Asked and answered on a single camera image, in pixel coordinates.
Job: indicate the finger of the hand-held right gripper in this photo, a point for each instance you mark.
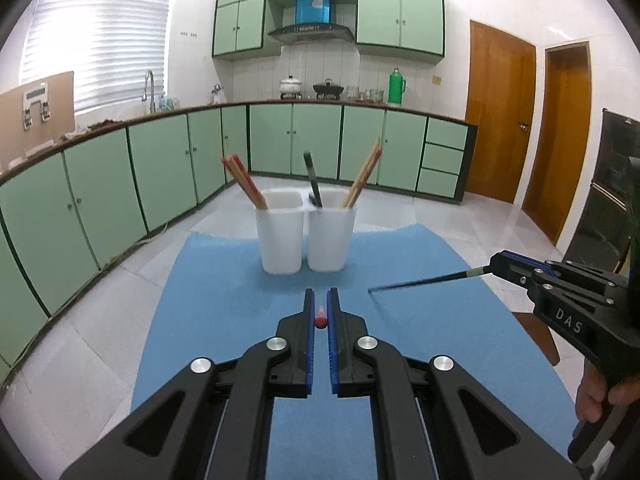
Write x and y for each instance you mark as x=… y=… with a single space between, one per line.
x=515 y=274
x=520 y=259

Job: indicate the steel range hood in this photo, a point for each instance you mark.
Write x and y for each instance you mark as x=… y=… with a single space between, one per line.
x=310 y=34

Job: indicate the green kitchen cabinets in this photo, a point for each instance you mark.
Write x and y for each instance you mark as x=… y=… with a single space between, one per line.
x=400 y=20
x=150 y=170

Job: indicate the blue table mat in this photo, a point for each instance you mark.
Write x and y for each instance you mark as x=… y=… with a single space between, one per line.
x=225 y=285

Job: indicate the green upper kitchen cabinets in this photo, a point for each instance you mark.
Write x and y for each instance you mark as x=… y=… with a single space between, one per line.
x=400 y=20

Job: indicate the brown cardboard board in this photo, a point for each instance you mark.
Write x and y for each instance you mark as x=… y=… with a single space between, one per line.
x=57 y=110

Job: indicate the plain wooden door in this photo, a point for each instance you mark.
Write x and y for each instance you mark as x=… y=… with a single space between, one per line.
x=560 y=150

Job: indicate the red patterned chopstick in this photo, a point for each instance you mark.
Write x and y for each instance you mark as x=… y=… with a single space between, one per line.
x=320 y=321

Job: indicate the glass jar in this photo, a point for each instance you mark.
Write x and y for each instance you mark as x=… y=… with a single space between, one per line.
x=377 y=95
x=365 y=94
x=351 y=92

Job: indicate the black wok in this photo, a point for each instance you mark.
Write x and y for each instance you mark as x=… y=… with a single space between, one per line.
x=328 y=90

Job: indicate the green lower kitchen cabinets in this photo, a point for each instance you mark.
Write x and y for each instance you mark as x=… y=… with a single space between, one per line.
x=150 y=170

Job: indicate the black chopstick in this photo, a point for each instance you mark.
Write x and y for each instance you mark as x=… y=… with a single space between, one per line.
x=425 y=280
x=312 y=175

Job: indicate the clear glass cups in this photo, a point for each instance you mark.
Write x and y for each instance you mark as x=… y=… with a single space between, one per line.
x=167 y=102

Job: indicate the white cooking pot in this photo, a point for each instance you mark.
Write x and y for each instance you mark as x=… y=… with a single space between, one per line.
x=290 y=86

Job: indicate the white double utensil holder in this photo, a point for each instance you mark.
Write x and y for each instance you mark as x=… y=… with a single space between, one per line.
x=280 y=240

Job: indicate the plain wooden chopstick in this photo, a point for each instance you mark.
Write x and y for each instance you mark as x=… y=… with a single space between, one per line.
x=359 y=176
x=367 y=176

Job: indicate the blue box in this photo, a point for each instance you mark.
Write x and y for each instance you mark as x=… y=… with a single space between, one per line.
x=314 y=10

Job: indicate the white window blinds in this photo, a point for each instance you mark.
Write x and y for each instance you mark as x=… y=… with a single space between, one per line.
x=100 y=35

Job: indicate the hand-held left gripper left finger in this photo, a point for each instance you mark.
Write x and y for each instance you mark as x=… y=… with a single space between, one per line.
x=310 y=350

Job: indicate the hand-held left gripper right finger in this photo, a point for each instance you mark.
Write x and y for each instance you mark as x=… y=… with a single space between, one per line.
x=332 y=350

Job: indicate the person's right hand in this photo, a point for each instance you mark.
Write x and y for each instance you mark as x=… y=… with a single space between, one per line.
x=590 y=400

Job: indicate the chrome sink faucet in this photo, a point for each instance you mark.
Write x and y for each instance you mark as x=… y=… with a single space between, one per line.
x=152 y=100

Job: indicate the green thermos jug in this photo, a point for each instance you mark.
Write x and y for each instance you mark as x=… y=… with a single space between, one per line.
x=397 y=90

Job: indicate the small wall tap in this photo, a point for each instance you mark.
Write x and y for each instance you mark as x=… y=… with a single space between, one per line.
x=216 y=92

